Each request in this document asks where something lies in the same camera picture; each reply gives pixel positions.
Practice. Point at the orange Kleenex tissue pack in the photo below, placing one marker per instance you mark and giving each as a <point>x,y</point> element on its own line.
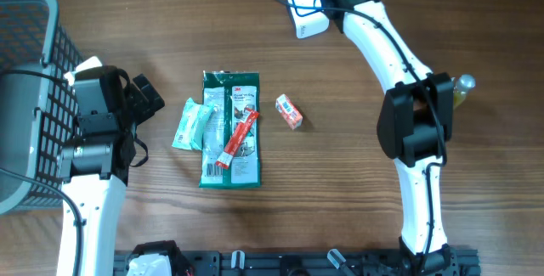
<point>289,112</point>

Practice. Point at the grey plastic basket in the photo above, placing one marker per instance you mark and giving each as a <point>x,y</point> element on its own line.
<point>37,109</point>

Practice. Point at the mint green wipes packet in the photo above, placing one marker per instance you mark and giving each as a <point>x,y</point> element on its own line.
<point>189,134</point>

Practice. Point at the white barcode scanner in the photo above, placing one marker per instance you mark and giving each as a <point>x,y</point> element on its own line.
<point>307,22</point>

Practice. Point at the red snack stick packet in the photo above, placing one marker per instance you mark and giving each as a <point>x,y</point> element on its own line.
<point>243,127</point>

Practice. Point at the yellow Vim bottle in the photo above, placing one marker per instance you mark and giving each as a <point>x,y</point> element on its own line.
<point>462,86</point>

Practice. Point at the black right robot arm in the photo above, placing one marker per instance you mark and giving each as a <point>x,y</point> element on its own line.
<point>414,124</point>

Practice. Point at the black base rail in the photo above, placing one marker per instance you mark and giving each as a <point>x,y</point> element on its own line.
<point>165,258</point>

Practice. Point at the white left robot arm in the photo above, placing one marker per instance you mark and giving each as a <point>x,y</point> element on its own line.
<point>94,164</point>

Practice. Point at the green 3M gloves package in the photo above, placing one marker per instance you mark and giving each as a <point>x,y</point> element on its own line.
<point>233,96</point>

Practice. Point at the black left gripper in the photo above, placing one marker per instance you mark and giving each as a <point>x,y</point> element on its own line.
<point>142,107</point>

